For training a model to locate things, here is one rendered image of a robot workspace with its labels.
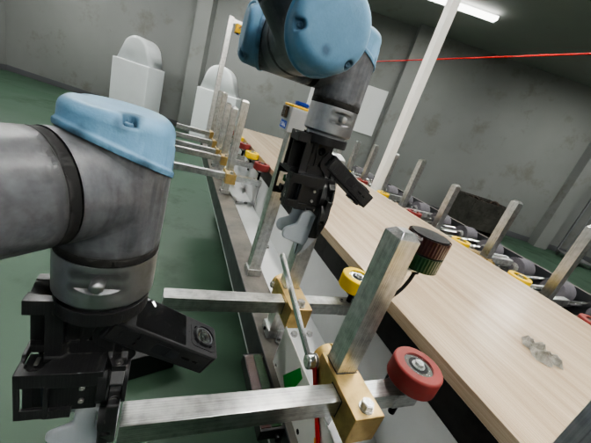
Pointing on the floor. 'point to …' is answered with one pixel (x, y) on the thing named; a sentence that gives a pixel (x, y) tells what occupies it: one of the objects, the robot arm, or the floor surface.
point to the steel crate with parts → (477, 212)
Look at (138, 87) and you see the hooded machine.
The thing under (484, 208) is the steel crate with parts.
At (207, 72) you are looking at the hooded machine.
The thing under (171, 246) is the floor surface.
